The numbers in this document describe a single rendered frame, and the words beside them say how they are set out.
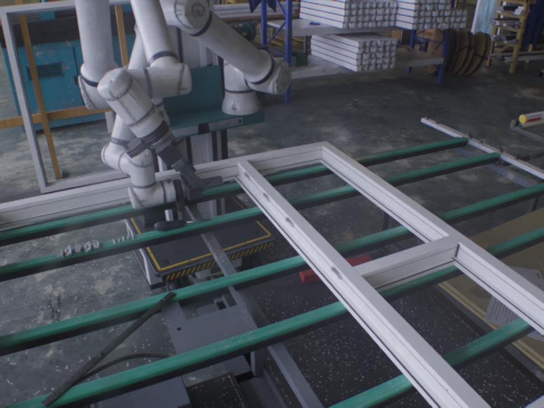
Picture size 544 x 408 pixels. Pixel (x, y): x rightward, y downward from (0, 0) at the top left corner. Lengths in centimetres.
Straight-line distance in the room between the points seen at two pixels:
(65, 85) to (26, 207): 356
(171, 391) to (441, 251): 89
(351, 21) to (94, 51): 431
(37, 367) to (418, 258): 186
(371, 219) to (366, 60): 297
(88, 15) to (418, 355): 149
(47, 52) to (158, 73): 402
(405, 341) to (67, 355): 179
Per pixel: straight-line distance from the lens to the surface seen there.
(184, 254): 241
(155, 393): 132
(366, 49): 587
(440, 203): 370
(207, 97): 229
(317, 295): 172
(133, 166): 162
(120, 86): 112
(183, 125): 211
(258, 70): 197
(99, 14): 176
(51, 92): 533
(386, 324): 116
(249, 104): 220
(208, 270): 240
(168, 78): 126
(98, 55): 186
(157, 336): 244
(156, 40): 134
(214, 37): 174
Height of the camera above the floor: 173
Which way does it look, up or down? 30 degrees down
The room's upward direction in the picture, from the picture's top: straight up
